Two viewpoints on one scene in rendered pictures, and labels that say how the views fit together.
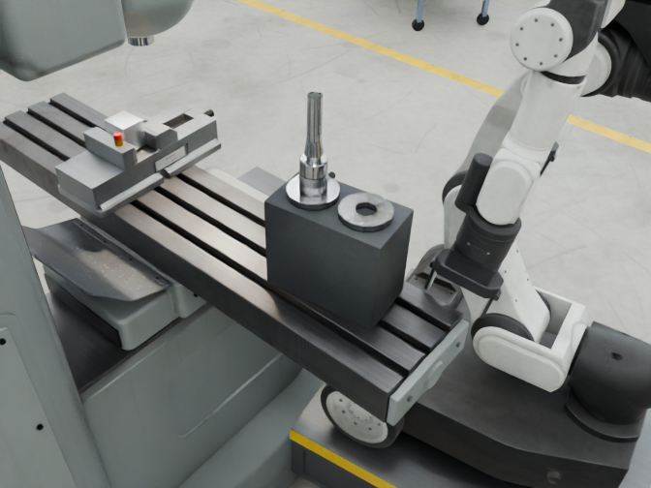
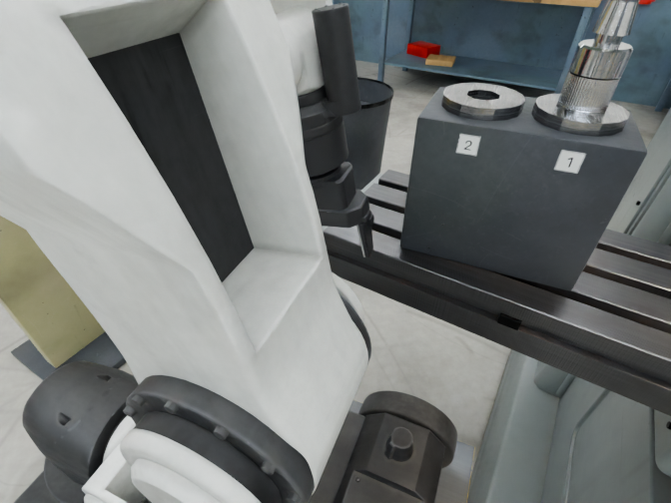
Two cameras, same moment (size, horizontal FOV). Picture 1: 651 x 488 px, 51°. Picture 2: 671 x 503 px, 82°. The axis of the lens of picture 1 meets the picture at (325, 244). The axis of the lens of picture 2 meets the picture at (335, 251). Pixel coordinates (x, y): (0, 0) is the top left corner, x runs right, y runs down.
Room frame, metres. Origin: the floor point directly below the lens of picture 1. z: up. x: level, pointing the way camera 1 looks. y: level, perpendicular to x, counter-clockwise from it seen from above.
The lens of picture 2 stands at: (1.29, -0.28, 1.29)
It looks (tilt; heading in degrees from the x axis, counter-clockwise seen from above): 40 degrees down; 173
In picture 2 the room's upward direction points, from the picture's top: straight up
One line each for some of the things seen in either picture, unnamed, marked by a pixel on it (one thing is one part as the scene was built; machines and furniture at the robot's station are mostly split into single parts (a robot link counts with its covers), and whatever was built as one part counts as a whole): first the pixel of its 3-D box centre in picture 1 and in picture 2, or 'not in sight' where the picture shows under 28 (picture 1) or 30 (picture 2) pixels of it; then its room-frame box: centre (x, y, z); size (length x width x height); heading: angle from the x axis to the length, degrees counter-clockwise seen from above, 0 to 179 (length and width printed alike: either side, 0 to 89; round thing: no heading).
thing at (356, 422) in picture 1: (361, 410); (405, 430); (0.93, -0.10, 0.50); 0.20 x 0.05 x 0.20; 60
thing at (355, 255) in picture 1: (336, 244); (504, 181); (0.89, -0.02, 1.04); 0.22 x 0.12 x 0.20; 60
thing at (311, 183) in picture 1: (313, 175); (590, 82); (0.91, 0.02, 1.17); 0.05 x 0.05 x 0.05
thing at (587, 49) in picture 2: (313, 160); (603, 50); (0.91, 0.02, 1.20); 0.05 x 0.05 x 0.01
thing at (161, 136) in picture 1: (147, 128); not in sight; (1.26, 0.39, 1.03); 0.12 x 0.06 x 0.04; 54
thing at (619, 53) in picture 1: (596, 49); not in sight; (1.05, -0.43, 1.34); 0.14 x 0.13 x 0.12; 150
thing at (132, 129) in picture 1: (125, 132); not in sight; (1.21, 0.43, 1.05); 0.06 x 0.05 x 0.06; 54
